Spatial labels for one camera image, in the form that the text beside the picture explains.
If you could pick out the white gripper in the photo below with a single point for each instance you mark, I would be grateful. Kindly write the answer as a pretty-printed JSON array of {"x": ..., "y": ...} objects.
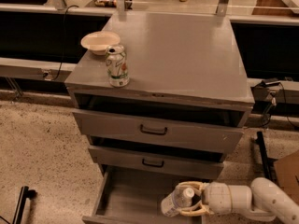
[{"x": 217, "y": 197}]

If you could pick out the clear plastic water bottle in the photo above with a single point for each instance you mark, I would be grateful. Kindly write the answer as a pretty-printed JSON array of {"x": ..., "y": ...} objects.
[{"x": 179, "y": 198}]

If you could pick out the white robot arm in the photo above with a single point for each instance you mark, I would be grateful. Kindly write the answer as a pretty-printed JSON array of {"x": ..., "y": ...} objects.
[{"x": 263, "y": 200}]

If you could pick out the grey middle drawer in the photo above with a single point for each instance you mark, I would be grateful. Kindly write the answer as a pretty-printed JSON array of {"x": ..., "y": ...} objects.
[{"x": 172, "y": 165}]

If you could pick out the grey drawer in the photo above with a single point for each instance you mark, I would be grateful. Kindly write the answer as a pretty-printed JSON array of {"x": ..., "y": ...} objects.
[
  {"x": 172, "y": 165},
  {"x": 129, "y": 196},
  {"x": 211, "y": 138}
]

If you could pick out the grey bottom drawer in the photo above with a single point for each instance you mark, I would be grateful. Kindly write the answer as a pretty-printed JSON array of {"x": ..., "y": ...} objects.
[{"x": 129, "y": 196}]

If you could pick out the grey top drawer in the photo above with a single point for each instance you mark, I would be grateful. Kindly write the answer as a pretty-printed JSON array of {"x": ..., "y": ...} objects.
[{"x": 211, "y": 138}]

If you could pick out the grey drawer cabinet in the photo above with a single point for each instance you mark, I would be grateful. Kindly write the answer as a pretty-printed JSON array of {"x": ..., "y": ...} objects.
[{"x": 182, "y": 67}]

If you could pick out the wooden counter far right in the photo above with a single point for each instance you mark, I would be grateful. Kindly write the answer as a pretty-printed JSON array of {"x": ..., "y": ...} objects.
[{"x": 272, "y": 8}]

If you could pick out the black metal stand leg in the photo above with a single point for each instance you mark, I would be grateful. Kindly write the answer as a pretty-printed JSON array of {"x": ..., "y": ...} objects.
[{"x": 267, "y": 164}]

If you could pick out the brown cardboard box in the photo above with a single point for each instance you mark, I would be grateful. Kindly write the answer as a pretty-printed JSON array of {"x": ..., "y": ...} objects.
[{"x": 287, "y": 171}]

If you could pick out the black power adapter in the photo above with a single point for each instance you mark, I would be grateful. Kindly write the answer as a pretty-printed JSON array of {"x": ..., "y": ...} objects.
[{"x": 270, "y": 82}]

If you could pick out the white green soda can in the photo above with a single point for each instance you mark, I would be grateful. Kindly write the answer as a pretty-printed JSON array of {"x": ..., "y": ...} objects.
[{"x": 117, "y": 69}]

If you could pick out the black metal bar left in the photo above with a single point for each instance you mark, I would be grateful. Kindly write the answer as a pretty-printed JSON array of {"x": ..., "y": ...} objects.
[{"x": 25, "y": 194}]

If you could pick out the white paper bowl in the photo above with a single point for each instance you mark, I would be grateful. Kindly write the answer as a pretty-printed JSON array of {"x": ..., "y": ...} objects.
[{"x": 98, "y": 42}]

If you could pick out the black middle drawer handle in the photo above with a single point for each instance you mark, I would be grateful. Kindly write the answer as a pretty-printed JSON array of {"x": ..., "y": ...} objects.
[{"x": 159, "y": 164}]

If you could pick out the black drawer handle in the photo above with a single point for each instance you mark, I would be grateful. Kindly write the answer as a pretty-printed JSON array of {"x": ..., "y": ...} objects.
[
  {"x": 147, "y": 130},
  {"x": 159, "y": 164}
]

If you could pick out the black top drawer handle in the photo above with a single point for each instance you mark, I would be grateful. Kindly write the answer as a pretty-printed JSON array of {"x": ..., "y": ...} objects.
[{"x": 147, "y": 130}]

